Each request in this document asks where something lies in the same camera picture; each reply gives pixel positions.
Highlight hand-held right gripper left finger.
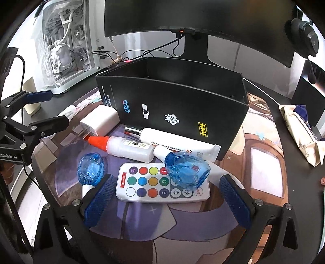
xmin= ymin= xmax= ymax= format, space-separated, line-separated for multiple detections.
xmin=33 ymin=174 xmax=118 ymax=264

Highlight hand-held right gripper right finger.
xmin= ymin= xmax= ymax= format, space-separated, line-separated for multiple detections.
xmin=220 ymin=175 xmax=301 ymax=264

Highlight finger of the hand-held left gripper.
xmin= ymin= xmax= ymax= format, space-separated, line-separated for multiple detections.
xmin=24 ymin=115 xmax=69 ymax=147
xmin=0 ymin=91 xmax=53 ymax=117

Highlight white remote with coloured buttons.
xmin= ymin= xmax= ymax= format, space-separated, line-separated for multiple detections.
xmin=115 ymin=162 xmax=211 ymax=203

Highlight white plug charger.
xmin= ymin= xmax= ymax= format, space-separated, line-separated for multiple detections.
xmin=80 ymin=105 xmax=120 ymax=139

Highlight black cardboard box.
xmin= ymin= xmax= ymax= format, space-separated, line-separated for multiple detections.
xmin=95 ymin=56 xmax=250 ymax=162

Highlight beige cup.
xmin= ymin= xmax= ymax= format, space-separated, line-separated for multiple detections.
xmin=22 ymin=77 xmax=43 ymax=116

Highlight printed desk mat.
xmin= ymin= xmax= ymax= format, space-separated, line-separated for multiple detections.
xmin=33 ymin=86 xmax=288 ymax=264

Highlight white computer case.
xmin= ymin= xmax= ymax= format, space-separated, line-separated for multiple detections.
xmin=33 ymin=0 xmax=101 ymax=93

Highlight white glue bottle orange cap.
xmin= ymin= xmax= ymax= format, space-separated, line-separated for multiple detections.
xmin=88 ymin=135 xmax=155 ymax=163

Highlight white tube with silver cap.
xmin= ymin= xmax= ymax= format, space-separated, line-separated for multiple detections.
xmin=123 ymin=126 xmax=222 ymax=161

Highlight beige wet wipes packet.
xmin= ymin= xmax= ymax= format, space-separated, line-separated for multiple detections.
xmin=279 ymin=104 xmax=325 ymax=167

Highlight black rectangular device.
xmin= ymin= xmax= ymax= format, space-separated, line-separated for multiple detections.
xmin=291 ymin=61 xmax=325 ymax=127

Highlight black headphones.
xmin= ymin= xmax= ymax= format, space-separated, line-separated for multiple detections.
xmin=284 ymin=10 xmax=323 ymax=84

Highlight black curved monitor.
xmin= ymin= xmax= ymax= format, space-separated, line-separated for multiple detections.
xmin=102 ymin=0 xmax=305 ymax=77

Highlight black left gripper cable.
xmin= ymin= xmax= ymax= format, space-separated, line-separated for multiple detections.
xmin=14 ymin=54 xmax=27 ymax=95

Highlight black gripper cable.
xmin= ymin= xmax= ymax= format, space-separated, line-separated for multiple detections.
xmin=0 ymin=173 xmax=35 ymax=257
xmin=14 ymin=54 xmax=27 ymax=95

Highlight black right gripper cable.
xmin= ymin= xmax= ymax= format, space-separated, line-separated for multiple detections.
xmin=0 ymin=173 xmax=35 ymax=257

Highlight beige cable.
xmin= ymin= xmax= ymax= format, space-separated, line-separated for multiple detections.
xmin=109 ymin=37 xmax=125 ymax=63

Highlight black desk cable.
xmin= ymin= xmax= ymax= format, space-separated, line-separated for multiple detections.
xmin=112 ymin=33 xmax=186 ymax=61

